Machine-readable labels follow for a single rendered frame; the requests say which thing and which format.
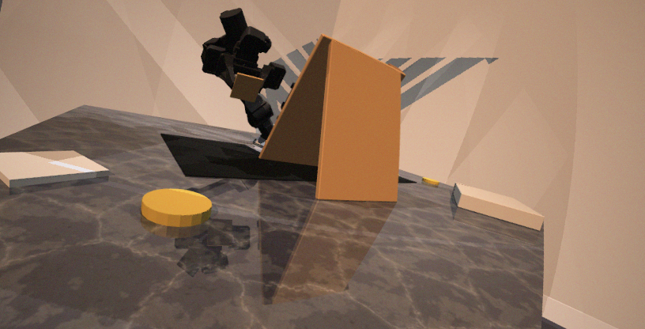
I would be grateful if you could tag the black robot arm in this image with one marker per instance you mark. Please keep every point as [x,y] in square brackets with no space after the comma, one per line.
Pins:
[240,37]

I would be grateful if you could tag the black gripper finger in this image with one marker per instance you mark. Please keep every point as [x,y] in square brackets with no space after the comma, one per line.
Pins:
[266,75]
[225,70]

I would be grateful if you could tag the beige flat slab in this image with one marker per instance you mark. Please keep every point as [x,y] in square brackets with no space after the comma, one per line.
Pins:
[29,168]

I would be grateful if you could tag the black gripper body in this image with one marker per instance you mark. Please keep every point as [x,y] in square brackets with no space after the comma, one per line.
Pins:
[244,63]

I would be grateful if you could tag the yellow flat disc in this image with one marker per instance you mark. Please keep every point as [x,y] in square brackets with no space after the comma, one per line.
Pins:
[427,180]
[176,207]

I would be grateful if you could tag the orange letter tile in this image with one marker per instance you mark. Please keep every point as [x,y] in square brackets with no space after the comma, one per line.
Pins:
[246,87]

